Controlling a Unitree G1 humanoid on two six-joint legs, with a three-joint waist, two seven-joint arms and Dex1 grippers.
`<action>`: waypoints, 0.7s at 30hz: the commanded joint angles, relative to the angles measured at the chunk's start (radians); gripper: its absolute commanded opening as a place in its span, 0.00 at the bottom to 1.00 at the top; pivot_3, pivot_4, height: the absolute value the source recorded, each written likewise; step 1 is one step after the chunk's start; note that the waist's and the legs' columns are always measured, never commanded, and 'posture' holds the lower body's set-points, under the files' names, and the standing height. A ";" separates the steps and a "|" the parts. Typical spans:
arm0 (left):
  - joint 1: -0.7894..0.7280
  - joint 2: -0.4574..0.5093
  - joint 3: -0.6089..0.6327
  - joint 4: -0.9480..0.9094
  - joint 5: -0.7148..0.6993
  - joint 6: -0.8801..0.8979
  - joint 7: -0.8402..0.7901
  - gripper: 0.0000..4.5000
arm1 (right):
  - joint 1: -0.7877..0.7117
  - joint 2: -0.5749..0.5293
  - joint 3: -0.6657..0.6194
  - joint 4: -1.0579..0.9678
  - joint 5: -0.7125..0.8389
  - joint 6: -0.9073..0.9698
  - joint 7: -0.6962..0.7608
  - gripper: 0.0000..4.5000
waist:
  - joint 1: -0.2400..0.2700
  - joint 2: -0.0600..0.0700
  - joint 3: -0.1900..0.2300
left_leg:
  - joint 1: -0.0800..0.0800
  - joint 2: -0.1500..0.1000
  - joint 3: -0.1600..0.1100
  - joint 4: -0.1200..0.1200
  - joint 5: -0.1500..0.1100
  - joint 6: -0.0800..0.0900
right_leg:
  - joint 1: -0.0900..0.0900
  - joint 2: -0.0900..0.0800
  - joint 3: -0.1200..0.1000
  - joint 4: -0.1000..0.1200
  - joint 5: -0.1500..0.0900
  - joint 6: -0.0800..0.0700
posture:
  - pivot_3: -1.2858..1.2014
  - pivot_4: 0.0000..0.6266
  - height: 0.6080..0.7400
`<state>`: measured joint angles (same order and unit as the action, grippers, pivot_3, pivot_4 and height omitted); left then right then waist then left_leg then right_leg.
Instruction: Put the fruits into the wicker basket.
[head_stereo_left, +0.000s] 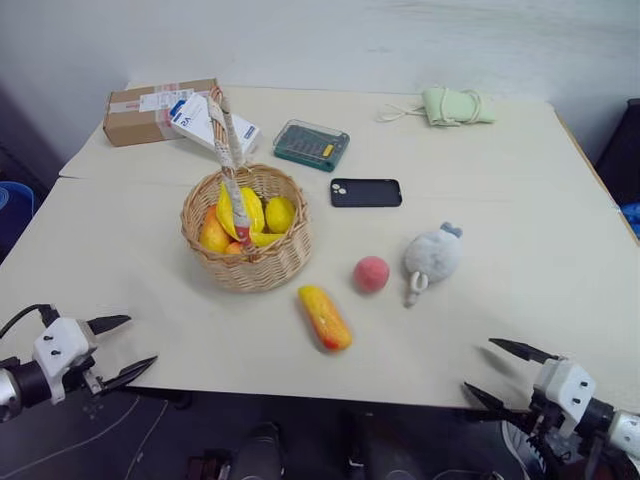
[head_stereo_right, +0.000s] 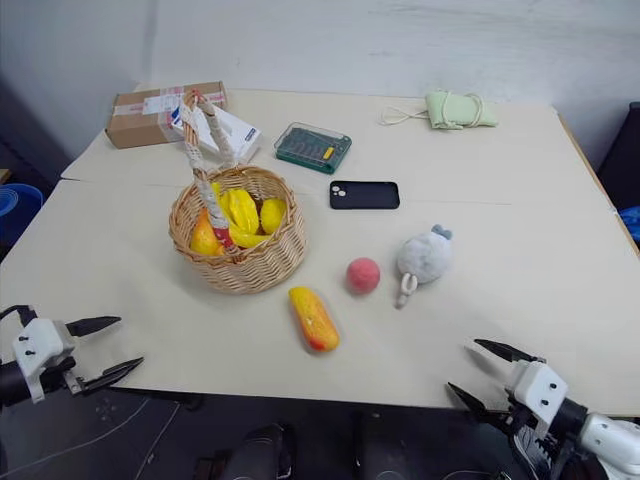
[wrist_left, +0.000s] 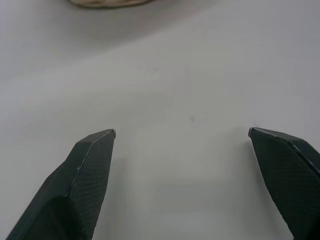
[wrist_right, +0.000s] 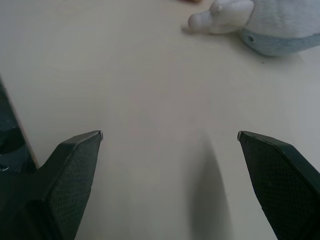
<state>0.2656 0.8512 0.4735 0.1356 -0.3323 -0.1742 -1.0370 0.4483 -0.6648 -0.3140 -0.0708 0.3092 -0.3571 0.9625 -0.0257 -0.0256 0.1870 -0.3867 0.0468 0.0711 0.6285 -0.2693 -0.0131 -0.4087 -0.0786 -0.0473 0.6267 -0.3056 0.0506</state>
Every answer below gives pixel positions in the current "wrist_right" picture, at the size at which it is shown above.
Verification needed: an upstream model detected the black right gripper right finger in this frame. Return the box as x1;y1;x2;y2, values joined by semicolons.
236;130;320;240

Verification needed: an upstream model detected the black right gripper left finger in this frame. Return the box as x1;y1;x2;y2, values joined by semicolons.
0;130;104;240

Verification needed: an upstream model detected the white and blue plush toy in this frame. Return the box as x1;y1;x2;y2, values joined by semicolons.
187;0;320;58

